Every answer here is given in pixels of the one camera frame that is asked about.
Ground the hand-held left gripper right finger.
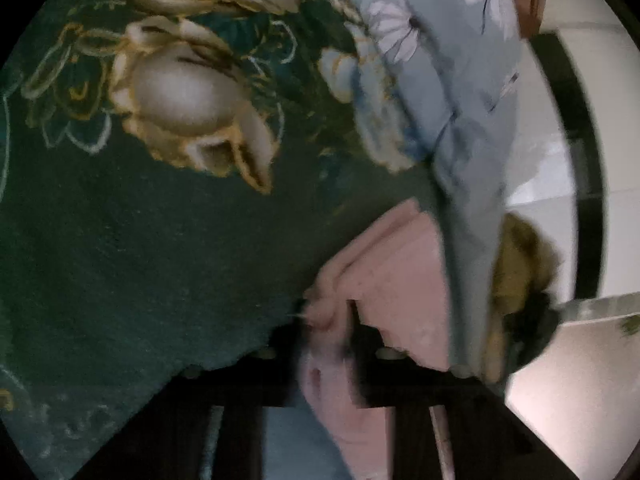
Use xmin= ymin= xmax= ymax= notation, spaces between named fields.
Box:
xmin=345 ymin=300 xmax=576 ymax=480

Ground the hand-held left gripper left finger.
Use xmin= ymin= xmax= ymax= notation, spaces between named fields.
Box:
xmin=75 ymin=300 xmax=312 ymax=480

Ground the pink floral fleece garment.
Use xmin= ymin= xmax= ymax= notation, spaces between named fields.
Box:
xmin=300 ymin=199 xmax=453 ymax=480

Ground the light blue garment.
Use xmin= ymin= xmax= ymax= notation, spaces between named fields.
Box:
xmin=261 ymin=395 xmax=352 ymax=480

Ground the olive green knitted garment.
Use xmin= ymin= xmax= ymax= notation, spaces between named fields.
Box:
xmin=486 ymin=212 xmax=563 ymax=383

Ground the green floral bed sheet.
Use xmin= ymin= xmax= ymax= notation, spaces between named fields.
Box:
xmin=0 ymin=0 xmax=441 ymax=480

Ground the white wardrobe with black stripe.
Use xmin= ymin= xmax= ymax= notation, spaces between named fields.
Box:
xmin=504 ymin=0 xmax=640 ymax=321

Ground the blue daisy print quilt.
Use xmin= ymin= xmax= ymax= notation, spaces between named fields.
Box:
xmin=312 ymin=0 xmax=526 ymax=381

